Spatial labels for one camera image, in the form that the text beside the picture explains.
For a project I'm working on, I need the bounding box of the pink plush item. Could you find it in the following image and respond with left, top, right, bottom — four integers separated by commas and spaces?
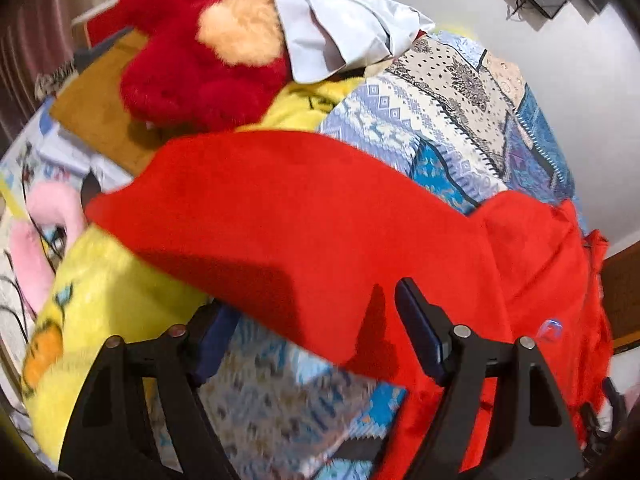
9, 181, 87, 314

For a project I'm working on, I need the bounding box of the red zip jacket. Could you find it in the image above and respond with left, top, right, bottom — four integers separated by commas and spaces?
87, 130, 612, 479

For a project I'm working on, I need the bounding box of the brown wooden board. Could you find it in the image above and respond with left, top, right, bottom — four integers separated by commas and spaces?
50, 30, 163, 176

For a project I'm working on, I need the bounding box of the striped brown curtain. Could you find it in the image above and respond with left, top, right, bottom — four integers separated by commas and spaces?
1, 0, 107, 146

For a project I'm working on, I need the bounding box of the pile of papers and books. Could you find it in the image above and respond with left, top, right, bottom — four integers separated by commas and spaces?
1, 96, 132, 219

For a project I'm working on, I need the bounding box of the white shirt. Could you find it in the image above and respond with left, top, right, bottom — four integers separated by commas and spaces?
273, 0, 435, 84

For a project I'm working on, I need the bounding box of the blue patchwork quilt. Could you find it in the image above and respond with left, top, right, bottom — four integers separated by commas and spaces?
150, 29, 589, 480

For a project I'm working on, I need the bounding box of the yellow fleece blanket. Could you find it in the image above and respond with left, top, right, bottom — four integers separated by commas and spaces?
20, 77, 367, 466

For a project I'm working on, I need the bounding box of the red plush toy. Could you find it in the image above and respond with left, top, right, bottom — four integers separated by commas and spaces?
107, 0, 293, 132

